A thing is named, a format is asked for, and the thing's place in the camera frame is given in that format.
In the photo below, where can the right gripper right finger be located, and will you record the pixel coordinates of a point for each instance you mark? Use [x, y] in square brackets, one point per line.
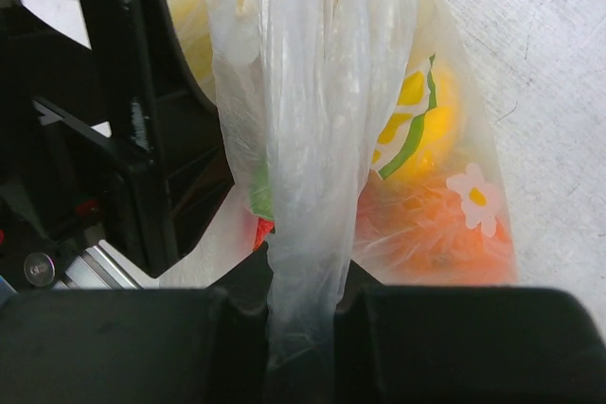
[422, 344]

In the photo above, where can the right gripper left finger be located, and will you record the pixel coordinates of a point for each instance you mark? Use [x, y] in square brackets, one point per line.
[135, 346]

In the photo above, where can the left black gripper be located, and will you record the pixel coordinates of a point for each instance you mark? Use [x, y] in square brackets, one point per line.
[163, 169]

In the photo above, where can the yellow banana bunch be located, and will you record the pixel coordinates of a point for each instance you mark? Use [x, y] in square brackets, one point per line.
[190, 20]

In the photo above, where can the translucent plastic bag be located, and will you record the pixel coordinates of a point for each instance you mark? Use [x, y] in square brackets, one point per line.
[303, 90]

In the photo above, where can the orange fruit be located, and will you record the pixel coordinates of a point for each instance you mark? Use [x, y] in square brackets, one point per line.
[429, 234]

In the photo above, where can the yellow lemon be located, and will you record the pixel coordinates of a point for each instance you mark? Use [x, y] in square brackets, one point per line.
[418, 136]

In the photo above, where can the aluminium front rail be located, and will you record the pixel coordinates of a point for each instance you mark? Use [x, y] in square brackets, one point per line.
[95, 268]

